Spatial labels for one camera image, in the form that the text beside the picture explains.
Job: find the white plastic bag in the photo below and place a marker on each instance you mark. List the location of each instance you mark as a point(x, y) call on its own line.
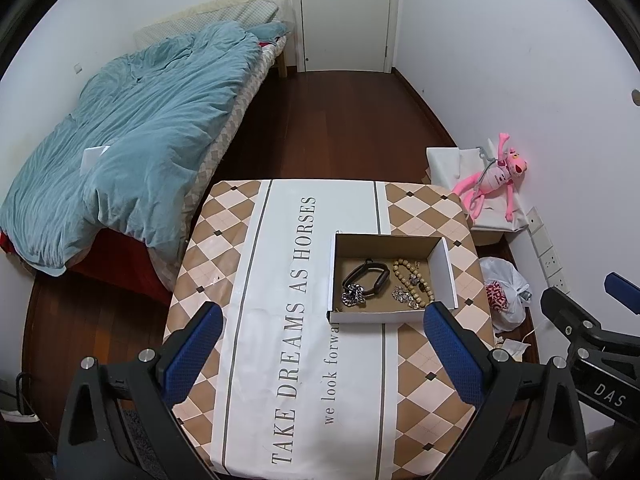
point(508, 293)

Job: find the bed with patterned mattress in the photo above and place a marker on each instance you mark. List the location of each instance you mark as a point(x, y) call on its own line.
point(121, 260)

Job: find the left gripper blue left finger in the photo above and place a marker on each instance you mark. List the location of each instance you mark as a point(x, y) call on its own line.
point(118, 422)

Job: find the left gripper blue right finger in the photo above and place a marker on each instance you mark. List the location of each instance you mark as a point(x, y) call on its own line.
point(527, 422)

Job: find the white pillow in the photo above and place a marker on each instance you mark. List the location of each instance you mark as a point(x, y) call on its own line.
point(248, 13)

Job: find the black smart band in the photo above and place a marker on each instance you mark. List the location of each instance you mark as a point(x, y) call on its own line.
point(370, 277)

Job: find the crumpled white tissue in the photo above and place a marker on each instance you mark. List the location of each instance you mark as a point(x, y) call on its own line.
point(514, 348)

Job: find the white door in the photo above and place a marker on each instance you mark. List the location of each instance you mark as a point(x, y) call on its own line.
point(345, 35)

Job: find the white wall socket strip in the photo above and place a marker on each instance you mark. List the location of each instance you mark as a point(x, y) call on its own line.
point(548, 259)

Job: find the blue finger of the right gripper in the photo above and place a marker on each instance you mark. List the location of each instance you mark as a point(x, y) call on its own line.
point(580, 328)
point(622, 290)

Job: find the white charger with cable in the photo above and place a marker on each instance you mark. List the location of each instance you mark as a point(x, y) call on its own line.
point(526, 333)

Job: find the white cardboard box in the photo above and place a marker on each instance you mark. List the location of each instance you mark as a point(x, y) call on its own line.
point(399, 302)

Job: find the checkered tablecloth with text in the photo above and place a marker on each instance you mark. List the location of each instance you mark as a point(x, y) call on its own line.
point(288, 394)

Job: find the blue duvet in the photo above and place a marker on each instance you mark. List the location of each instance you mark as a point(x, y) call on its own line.
point(128, 153)

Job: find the pink panther plush toy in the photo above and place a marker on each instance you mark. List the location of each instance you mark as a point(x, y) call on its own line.
point(500, 175)

